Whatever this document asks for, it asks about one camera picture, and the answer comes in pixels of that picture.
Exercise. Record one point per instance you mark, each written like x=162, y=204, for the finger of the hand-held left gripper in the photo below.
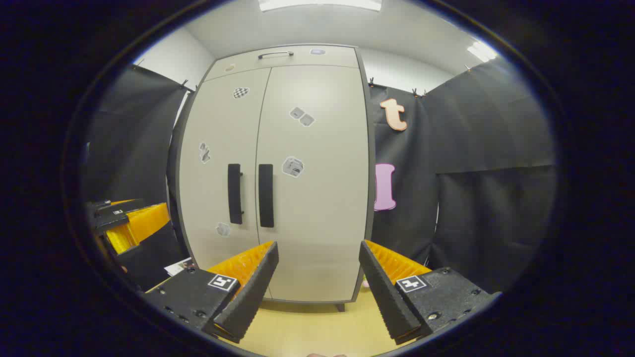
x=124, y=202
x=141, y=223

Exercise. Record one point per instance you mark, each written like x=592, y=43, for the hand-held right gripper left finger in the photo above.
x=253, y=292

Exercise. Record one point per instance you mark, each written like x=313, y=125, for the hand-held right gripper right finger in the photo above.
x=384, y=292

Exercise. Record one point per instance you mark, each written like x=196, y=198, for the grey double-door shoe cabinet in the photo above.
x=173, y=163

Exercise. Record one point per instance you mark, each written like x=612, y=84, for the grey shoe cabinet door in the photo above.
x=317, y=238
x=208, y=198

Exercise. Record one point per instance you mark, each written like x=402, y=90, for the white booklet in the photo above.
x=178, y=267

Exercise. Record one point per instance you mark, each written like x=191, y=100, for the black backdrop cloth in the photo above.
x=134, y=134
x=486, y=148

